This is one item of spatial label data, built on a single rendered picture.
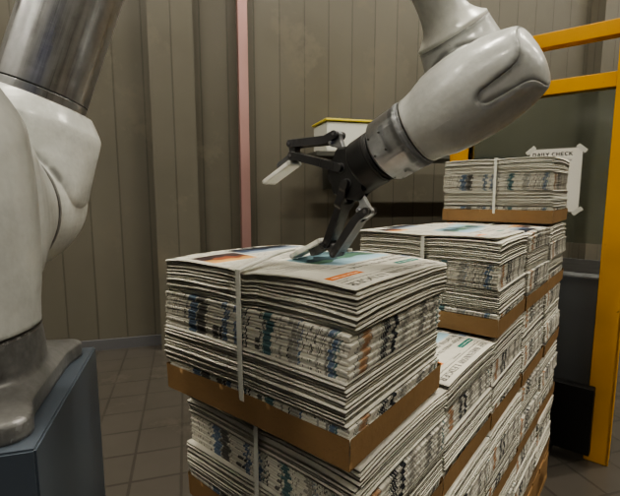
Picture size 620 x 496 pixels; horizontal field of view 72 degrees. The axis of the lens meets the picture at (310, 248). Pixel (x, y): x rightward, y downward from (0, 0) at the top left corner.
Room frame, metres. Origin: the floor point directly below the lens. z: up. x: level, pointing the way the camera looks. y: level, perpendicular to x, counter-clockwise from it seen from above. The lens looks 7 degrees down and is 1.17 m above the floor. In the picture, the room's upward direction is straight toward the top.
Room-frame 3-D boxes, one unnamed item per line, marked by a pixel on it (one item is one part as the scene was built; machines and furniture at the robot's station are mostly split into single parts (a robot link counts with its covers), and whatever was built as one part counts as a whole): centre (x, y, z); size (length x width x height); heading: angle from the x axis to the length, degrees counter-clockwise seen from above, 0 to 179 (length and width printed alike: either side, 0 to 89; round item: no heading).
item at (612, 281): (1.75, -1.27, 0.92); 0.09 x 0.09 x 1.85; 51
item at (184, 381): (0.76, 0.10, 0.86); 0.29 x 0.16 x 0.04; 142
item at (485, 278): (1.17, -0.37, 0.95); 0.38 x 0.29 x 0.23; 52
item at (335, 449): (0.63, -0.07, 0.86); 0.29 x 0.16 x 0.04; 142
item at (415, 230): (1.17, -0.36, 1.06); 0.37 x 0.29 x 0.01; 52
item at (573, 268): (2.25, -1.25, 0.40); 0.70 x 0.55 x 0.80; 51
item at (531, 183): (1.62, -0.74, 0.65); 0.39 x 0.30 x 1.29; 51
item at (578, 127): (1.97, -1.03, 1.27); 0.57 x 0.01 x 0.65; 51
